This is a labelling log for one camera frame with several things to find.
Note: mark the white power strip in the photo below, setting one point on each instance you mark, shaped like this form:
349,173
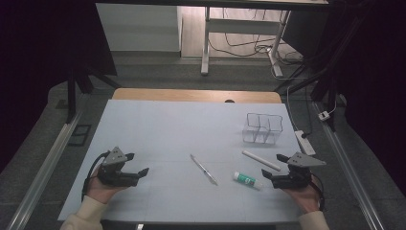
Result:
305,143

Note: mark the dark curtain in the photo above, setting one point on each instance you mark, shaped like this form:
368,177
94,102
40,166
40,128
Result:
32,64
376,80

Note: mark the white desk frame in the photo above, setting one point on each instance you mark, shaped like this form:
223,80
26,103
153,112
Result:
242,26

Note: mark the white pen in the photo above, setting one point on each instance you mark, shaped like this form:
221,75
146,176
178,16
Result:
261,160

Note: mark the person's right hand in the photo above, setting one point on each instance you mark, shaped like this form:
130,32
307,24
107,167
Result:
306,198

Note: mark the white cabinet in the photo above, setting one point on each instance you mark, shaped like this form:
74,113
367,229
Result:
140,28

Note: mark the black metal stand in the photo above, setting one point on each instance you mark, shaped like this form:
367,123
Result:
330,86
71,96

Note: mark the small white adapter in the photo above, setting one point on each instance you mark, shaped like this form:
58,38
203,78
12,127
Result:
324,115

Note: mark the aluminium rail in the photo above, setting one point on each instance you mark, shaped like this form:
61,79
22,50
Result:
348,169
48,166

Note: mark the person's left hand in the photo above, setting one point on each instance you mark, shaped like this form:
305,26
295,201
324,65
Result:
99,191

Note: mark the black table grommet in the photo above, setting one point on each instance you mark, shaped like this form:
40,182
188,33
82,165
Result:
229,101

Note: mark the green and white glue stick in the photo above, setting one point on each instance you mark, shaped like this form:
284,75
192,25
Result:
247,180

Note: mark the pale blue table mat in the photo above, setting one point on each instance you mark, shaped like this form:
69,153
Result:
159,134

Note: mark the black floor plate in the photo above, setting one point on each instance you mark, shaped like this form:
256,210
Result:
79,134

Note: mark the clear plastic pen holder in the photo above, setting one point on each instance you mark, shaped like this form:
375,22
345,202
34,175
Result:
261,129

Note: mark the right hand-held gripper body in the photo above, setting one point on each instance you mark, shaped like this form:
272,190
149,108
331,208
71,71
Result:
297,180

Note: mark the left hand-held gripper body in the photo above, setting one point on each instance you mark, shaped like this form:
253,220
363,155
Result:
111,174

